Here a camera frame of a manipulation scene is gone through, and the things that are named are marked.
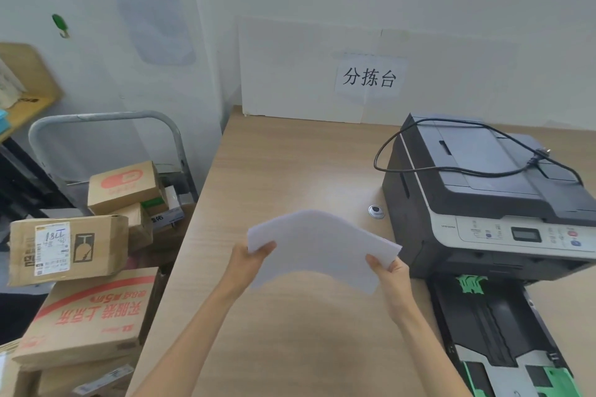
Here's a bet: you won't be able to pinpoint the white paper sheets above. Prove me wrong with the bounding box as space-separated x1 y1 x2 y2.
247 210 403 296

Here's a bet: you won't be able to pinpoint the large red-printed cardboard box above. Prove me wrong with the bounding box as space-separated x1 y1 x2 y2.
10 266 161 372

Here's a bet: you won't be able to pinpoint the black and grey printer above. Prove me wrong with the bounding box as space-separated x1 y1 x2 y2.
382 113 596 283

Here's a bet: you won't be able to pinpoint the wooden shelf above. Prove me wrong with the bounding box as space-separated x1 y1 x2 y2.
0 42 63 141

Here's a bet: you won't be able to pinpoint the grey metal trolley handle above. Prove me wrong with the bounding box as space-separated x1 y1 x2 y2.
28 111 200 216

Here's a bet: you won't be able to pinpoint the green wall hook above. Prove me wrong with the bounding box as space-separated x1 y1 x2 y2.
51 14 71 39

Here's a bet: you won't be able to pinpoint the black power cable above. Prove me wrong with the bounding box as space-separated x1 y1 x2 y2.
374 118 554 179

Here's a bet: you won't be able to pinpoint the person's right forearm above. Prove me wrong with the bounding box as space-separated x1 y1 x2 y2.
385 304 466 397

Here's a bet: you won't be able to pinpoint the person's right hand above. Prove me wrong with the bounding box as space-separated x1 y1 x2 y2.
365 254 414 325

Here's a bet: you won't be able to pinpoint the person's left forearm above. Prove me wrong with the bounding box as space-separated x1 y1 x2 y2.
120 287 243 397

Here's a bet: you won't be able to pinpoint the cardboard box with shipping label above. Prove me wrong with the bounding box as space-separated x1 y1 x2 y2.
7 213 129 288

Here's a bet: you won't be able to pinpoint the white paper wall sign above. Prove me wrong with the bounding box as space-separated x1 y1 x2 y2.
332 51 409 99

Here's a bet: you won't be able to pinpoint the cardboard box with red oval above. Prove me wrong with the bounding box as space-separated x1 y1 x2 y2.
87 160 169 216

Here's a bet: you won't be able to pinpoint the plain brown cardboard box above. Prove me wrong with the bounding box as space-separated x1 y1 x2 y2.
112 202 154 253

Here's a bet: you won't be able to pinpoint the white board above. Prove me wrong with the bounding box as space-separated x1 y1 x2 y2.
237 16 410 124

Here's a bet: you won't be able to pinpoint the black printer paper tray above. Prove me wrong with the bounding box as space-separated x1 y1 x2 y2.
427 273 578 397

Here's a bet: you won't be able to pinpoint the person's left hand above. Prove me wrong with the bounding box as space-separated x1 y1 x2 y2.
223 243 277 302

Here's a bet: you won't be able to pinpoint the cardboard box with barcode label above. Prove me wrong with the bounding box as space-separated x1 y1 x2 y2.
11 355 138 397

